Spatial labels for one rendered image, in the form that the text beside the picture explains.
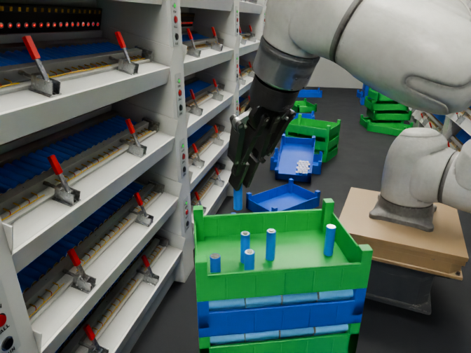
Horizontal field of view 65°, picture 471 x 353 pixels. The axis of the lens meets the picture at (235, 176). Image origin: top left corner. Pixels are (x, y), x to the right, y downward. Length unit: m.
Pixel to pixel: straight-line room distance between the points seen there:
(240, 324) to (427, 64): 0.50
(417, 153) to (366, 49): 0.71
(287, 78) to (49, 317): 0.59
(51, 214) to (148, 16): 0.59
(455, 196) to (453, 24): 0.73
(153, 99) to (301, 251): 0.60
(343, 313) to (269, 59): 0.46
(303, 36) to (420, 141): 0.71
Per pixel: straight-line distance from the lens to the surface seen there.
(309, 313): 0.72
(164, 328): 1.20
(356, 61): 0.48
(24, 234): 0.66
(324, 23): 0.49
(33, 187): 0.74
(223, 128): 1.77
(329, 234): 0.74
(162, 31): 1.05
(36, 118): 0.64
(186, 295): 1.29
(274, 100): 0.57
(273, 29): 0.53
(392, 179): 1.19
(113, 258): 0.90
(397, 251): 1.14
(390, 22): 0.46
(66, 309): 0.80
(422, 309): 1.34
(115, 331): 1.01
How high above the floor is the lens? 0.84
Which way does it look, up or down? 23 degrees down
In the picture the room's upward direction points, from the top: straight up
